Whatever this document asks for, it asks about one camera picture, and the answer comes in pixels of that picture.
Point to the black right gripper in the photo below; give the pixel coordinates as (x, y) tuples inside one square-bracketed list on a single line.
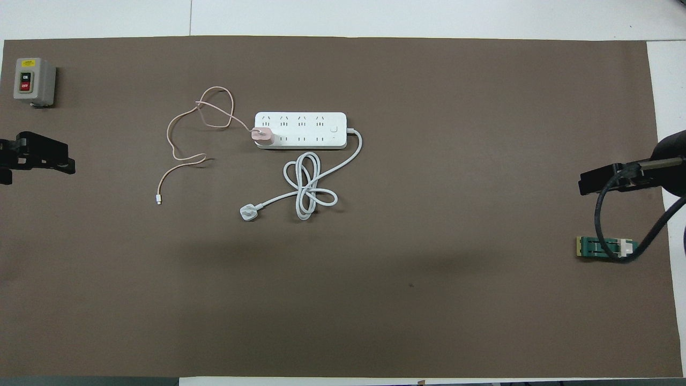
[(670, 155)]

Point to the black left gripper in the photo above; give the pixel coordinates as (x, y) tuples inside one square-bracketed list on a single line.
[(8, 153)]

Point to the pink charger adapter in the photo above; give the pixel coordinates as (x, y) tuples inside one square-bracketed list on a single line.
[(263, 136)]

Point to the green connector block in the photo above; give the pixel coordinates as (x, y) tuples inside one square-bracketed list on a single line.
[(603, 247)]

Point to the brown table mat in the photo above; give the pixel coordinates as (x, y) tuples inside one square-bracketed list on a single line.
[(429, 268)]

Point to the white power strip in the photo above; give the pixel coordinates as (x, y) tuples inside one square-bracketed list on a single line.
[(305, 130)]

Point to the grey on-off switch box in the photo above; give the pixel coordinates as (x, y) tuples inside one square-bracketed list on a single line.
[(33, 80)]

